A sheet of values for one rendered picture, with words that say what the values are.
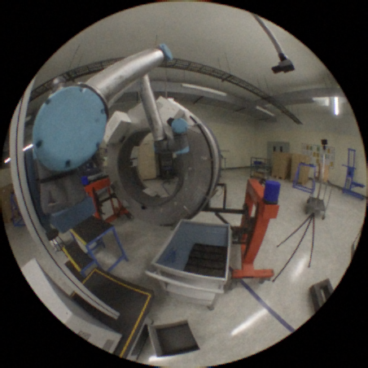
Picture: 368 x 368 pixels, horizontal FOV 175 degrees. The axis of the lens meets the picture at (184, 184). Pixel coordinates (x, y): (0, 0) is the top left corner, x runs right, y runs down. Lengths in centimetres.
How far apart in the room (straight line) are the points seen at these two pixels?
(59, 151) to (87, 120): 7
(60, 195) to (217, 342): 137
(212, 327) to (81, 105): 144
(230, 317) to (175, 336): 50
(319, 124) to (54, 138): 935
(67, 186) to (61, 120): 23
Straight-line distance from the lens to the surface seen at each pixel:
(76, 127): 23
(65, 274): 66
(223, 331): 133
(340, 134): 912
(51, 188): 41
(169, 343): 131
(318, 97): 526
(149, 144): 588
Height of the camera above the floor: 130
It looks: 16 degrees down
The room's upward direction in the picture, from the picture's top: 3 degrees counter-clockwise
